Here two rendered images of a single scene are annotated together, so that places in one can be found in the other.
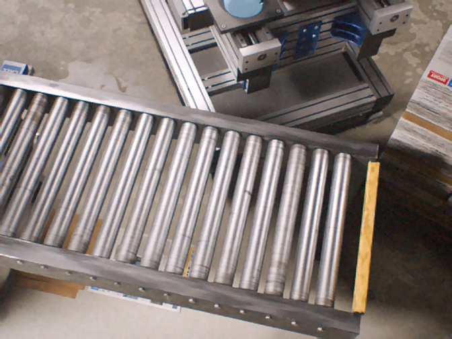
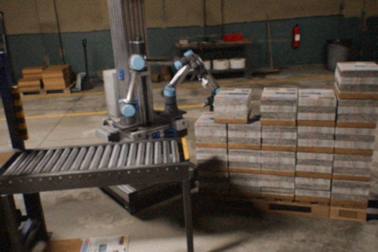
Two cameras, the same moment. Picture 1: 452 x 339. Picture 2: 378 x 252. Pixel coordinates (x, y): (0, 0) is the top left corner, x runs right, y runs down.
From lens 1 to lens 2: 202 cm
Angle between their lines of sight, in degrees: 44
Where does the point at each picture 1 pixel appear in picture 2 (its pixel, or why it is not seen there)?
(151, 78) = (95, 194)
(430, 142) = (209, 153)
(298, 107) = not seen: hidden behind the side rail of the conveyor
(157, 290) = (115, 170)
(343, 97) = not seen: hidden behind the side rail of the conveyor
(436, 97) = (202, 129)
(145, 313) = not seen: outside the picture
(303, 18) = (152, 129)
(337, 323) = (181, 163)
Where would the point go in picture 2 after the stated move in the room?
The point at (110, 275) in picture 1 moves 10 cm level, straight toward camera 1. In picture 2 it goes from (97, 170) to (105, 174)
